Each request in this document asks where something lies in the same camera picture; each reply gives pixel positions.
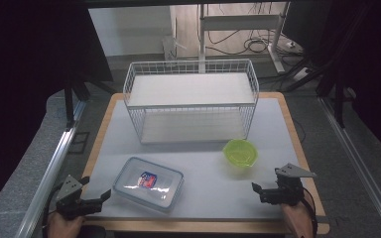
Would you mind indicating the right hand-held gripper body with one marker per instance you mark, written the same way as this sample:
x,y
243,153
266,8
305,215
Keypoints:
x,y
287,193

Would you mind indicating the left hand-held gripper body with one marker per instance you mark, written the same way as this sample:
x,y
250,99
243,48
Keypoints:
x,y
71,201

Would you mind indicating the clear plastic lidded container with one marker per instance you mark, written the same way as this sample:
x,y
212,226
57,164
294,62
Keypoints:
x,y
132,178

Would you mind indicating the green plastic bowl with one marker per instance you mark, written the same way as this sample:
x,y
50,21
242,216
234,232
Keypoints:
x,y
240,153

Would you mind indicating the person's right hand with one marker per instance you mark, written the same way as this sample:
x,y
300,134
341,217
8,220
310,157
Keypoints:
x,y
296,216

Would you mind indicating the person's left hand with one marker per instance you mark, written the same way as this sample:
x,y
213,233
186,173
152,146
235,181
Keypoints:
x,y
64,228

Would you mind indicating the dark square floor plate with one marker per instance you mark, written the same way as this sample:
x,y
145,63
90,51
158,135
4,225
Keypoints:
x,y
79,142

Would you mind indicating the black stand legs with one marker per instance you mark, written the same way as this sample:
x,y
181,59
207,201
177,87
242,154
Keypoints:
x,y
330,76
74,89

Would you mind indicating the white power strip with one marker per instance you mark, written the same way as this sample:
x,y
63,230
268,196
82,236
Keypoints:
x,y
300,74

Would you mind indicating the black curtain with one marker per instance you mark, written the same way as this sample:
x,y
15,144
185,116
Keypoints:
x,y
23,66
370,66

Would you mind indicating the aluminium frame rail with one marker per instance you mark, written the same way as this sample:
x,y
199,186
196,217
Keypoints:
x,y
357,162
51,175

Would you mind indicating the white metal desk frame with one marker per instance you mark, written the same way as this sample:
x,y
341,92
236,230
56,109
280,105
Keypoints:
x,y
238,22

